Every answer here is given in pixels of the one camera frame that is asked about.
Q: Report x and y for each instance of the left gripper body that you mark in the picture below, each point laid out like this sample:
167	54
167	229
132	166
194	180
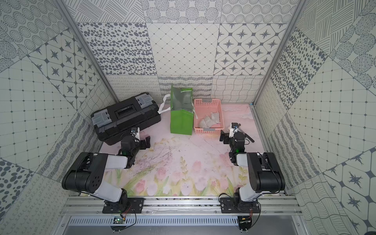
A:
142	142

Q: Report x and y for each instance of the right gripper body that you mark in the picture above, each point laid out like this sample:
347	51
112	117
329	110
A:
224	136

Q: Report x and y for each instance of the green insulated delivery bag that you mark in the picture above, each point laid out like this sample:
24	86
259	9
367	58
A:
180	104

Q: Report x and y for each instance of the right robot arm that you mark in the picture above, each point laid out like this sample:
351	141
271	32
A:
264	174

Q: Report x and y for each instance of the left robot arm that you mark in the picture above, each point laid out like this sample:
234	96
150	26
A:
87	172

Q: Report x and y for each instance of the pink plastic basket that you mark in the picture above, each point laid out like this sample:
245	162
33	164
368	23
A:
204	107

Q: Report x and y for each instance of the black plastic toolbox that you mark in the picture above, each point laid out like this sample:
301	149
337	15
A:
112	122

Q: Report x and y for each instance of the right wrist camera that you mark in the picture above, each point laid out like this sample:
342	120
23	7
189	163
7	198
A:
233	129

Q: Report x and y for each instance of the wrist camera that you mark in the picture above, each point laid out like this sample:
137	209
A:
233	129
135	132

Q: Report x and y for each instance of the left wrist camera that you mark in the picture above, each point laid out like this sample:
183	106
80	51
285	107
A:
135	132

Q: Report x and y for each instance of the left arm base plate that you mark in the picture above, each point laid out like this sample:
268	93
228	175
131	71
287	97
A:
133	204

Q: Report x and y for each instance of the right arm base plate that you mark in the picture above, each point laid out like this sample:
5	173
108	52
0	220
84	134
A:
228	205

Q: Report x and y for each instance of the aluminium mounting rail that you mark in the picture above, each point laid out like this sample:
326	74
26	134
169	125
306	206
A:
186	205

